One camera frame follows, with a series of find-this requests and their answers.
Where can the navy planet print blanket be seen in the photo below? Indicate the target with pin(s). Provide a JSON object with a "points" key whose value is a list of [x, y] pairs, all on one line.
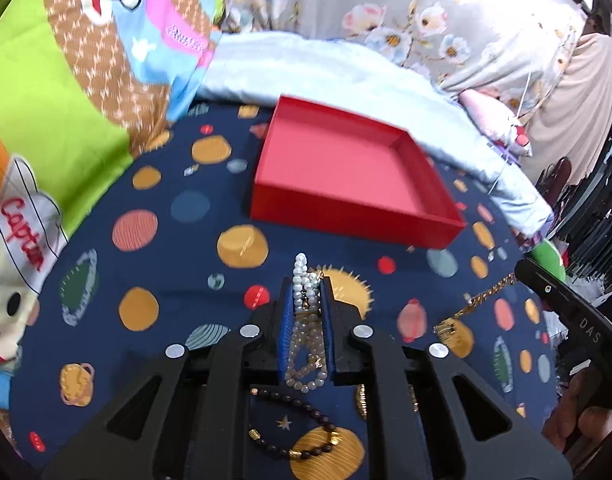
{"points": [[154, 355]]}

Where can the beige curtain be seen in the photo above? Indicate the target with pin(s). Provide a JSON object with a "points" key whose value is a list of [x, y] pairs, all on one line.
{"points": [[577, 116]]}

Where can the red jewelry box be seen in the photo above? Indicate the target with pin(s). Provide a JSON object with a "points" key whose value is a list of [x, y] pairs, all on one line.
{"points": [[329, 170]]}

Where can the person's right hand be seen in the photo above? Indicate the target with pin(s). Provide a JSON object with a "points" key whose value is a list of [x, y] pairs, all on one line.
{"points": [[594, 423]]}

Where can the gold woven bangle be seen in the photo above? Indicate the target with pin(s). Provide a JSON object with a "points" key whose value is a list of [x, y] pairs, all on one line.
{"points": [[361, 401]]}

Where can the light blue duvet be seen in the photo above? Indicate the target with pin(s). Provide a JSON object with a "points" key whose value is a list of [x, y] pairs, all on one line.
{"points": [[260, 67]]}

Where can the dark chair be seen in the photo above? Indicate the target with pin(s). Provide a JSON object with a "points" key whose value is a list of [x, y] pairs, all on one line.
{"points": [[553, 179]]}

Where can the pink white plush pillow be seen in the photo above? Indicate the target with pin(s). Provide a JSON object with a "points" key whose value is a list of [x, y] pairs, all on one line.
{"points": [[496, 122]]}

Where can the colourful monkey cartoon quilt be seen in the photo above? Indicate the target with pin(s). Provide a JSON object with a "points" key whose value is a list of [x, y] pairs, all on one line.
{"points": [[86, 86]]}

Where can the grey floral bedsheet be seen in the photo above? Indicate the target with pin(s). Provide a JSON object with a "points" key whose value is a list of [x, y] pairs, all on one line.
{"points": [[515, 50]]}

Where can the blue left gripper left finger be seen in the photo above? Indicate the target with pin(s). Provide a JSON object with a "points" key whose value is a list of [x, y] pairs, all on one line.
{"points": [[285, 310]]}

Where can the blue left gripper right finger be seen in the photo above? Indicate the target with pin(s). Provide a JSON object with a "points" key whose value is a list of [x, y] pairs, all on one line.
{"points": [[326, 299]]}

